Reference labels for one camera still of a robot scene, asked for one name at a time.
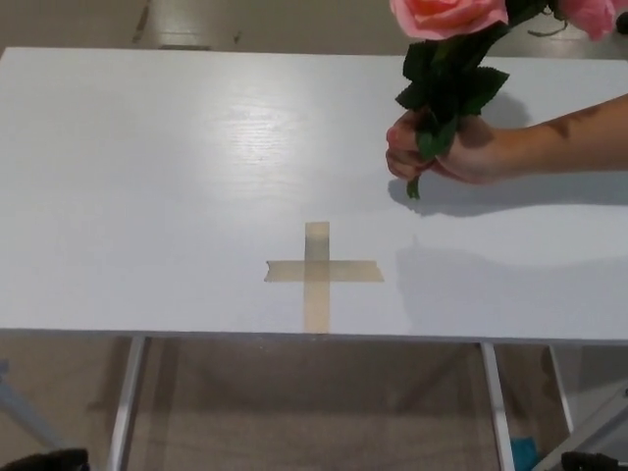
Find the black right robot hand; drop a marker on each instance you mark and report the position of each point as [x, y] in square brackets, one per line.
[589, 463]

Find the bare human hand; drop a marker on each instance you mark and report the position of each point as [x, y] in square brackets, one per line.
[471, 152]

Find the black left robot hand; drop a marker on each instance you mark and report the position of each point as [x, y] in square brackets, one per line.
[44, 461]

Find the teal object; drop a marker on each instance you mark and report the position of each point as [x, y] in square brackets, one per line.
[524, 454]

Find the pink rose bouquet green stems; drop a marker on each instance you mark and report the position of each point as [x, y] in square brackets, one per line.
[441, 93]

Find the bare human forearm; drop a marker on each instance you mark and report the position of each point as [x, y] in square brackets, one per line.
[564, 142]

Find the white table leg thin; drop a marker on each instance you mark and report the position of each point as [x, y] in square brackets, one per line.
[560, 392]

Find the grey metal stand leg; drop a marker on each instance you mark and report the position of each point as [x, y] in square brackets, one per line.
[589, 432]
[27, 412]

